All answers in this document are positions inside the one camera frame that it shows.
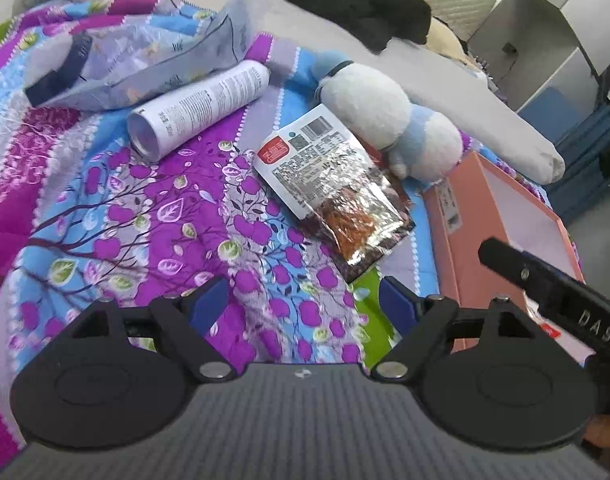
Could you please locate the grey duvet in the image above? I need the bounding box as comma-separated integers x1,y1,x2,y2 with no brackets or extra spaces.
10,0,566,184

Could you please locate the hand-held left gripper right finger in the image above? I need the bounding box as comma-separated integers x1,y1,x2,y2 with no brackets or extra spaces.
371,276,545,384

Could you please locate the white blue plush toy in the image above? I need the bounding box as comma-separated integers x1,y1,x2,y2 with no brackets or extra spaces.
312,52,463,183

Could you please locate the silver clear snack packet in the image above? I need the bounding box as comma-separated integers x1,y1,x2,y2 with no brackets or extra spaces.
253,104,417,285

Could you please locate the row of small bottles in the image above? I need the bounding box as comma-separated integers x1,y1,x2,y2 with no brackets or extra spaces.
470,55,506,98

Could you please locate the purple floral bedsheet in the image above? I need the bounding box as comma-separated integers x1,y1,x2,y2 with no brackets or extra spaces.
0,0,581,461

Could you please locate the clear printed plastic bag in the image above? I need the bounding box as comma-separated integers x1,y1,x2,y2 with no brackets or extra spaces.
25,0,266,111

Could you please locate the beige pillow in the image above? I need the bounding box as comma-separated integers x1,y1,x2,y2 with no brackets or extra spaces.
427,17,468,56

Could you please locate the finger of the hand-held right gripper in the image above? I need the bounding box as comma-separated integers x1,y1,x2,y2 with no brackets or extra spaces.
479,237,561,306

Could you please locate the pink cardboard box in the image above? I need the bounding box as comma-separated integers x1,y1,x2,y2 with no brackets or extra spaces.
422,150,586,366

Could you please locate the blue padded panel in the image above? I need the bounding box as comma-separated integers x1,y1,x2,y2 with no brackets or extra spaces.
518,85,581,136

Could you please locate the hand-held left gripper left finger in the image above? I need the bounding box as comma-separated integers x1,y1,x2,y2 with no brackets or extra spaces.
60,276,237,382

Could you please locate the blue curtain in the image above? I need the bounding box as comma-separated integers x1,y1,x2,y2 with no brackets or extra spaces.
555,105,610,221

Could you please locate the grey wardrobe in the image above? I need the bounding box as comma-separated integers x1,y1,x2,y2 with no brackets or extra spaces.
468,0,610,111

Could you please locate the white spray can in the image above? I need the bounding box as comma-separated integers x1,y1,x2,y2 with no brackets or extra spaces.
127,59,271,162

